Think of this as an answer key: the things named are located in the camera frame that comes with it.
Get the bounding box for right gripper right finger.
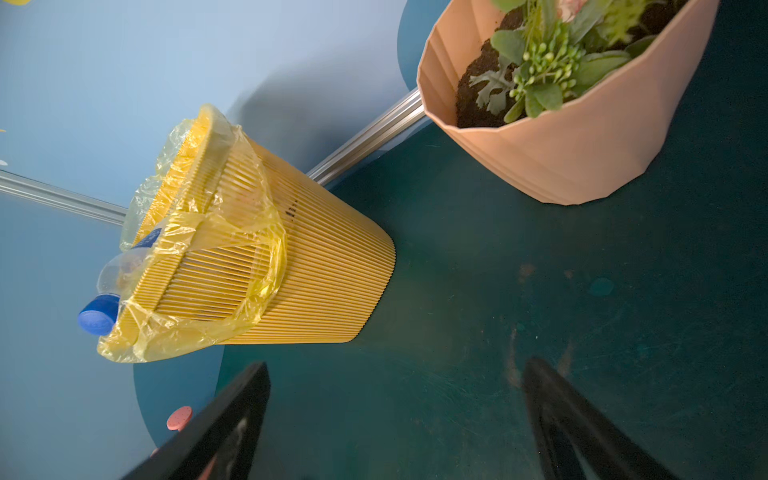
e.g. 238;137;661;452
523;357;676;479

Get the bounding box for yellow ribbed waste bin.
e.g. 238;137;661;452
113;104;397;361

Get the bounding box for rear aluminium frame rail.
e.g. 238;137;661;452
307;89;425;186

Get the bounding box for yellow plastic bin liner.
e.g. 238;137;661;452
97;104;287;364

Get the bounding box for pink ribbed flower pot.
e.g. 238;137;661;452
417;1;719;205

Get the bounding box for green white artificial flowers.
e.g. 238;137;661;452
456;0;684;128

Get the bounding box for blue label bottle front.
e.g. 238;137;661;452
77;228;162;336

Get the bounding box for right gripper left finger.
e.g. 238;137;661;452
125;362;271;479

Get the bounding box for left aluminium frame post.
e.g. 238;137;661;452
1;171;127;226

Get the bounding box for pink watering can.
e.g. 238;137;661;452
166;406;214;480

